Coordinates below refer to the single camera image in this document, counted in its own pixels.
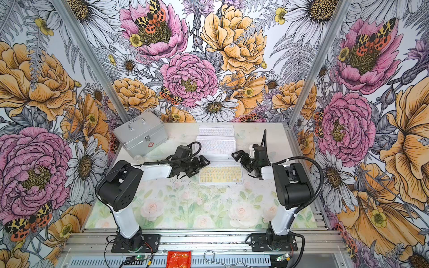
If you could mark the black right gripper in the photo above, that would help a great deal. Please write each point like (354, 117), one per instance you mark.
(241, 153)

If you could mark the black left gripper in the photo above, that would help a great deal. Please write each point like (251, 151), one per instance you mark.
(197, 166)

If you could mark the yellow keyboard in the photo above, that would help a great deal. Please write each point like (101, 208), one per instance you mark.
(221, 175)

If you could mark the white keyboard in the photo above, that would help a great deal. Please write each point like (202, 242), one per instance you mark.
(217, 146)
(221, 130)

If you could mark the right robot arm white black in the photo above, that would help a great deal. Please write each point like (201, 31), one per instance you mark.
(293, 191)

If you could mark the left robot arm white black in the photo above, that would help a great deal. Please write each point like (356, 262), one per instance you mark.
(118, 188)

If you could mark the silver metal case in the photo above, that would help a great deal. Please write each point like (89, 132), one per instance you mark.
(142, 134)

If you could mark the red packet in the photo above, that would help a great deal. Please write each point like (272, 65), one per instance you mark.
(179, 259)

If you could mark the aluminium front rail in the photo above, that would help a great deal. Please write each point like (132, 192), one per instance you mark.
(100, 242)

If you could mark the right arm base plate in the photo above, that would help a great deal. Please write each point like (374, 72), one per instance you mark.
(273, 242)

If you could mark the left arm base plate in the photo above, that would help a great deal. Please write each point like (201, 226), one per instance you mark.
(140, 243)

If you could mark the right aluminium frame post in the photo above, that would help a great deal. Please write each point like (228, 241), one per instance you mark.
(327, 41)

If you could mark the aluminium frame post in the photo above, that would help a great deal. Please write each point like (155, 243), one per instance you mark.
(327, 41)
(74, 27)

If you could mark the left aluminium frame post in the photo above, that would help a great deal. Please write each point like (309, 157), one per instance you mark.
(74, 27)

